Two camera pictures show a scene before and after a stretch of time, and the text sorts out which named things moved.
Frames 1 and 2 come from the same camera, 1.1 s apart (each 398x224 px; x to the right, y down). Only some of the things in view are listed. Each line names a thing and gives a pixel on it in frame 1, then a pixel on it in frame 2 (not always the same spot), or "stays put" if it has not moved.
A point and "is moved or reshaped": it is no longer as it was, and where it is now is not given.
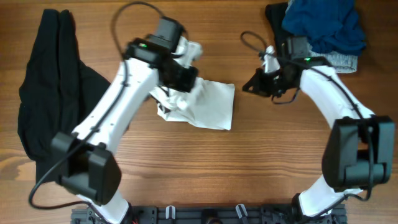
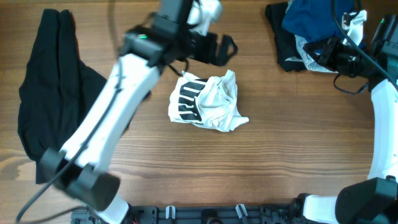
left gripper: [187, 85] → [211, 45]
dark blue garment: [328, 26] stays put
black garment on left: [58, 91] stays put
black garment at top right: [275, 12] stays put
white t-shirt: [210, 104] is moved or reshaped
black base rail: [222, 214] stays put
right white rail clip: [239, 211] stays put
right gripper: [261, 84] → [329, 58]
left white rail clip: [167, 212] stays put
